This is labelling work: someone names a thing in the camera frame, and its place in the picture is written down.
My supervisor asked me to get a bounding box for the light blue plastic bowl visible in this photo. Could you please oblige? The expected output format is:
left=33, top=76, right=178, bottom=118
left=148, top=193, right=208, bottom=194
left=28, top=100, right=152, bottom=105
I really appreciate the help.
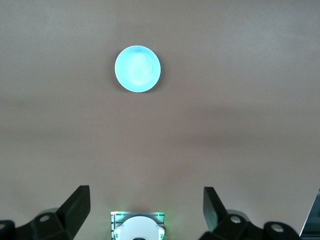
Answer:
left=114, top=45, right=162, bottom=94

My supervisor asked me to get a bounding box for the aluminium frame profile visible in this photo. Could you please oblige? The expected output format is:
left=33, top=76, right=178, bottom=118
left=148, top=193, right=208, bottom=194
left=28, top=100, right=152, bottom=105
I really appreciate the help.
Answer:
left=298, top=188, right=320, bottom=238

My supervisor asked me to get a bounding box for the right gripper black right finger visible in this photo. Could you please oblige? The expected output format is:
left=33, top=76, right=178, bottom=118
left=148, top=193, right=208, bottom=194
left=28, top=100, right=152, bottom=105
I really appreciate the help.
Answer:
left=199, top=186, right=301, bottom=240

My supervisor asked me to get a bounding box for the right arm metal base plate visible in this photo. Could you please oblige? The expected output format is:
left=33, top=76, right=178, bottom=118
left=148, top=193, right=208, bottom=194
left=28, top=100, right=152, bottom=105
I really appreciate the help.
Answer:
left=110, top=211, right=166, bottom=240

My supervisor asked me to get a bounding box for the brown table cover sheet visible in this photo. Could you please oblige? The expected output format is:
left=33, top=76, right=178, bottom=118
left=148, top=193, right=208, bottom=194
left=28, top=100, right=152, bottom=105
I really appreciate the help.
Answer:
left=0, top=0, right=320, bottom=240

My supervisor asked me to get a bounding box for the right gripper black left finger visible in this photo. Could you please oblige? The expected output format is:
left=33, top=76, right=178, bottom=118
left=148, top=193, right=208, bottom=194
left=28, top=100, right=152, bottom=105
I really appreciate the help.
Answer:
left=0, top=184, right=91, bottom=240

